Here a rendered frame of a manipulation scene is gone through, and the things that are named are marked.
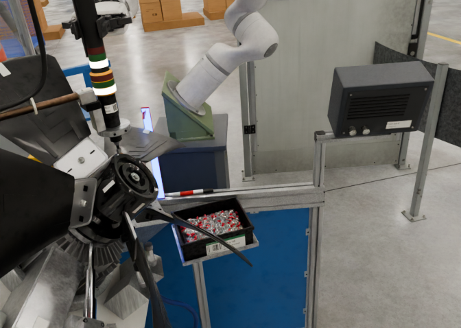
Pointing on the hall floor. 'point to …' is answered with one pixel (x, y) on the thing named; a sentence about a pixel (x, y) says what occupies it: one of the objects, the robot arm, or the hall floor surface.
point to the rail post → (314, 265)
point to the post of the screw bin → (201, 294)
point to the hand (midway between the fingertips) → (90, 27)
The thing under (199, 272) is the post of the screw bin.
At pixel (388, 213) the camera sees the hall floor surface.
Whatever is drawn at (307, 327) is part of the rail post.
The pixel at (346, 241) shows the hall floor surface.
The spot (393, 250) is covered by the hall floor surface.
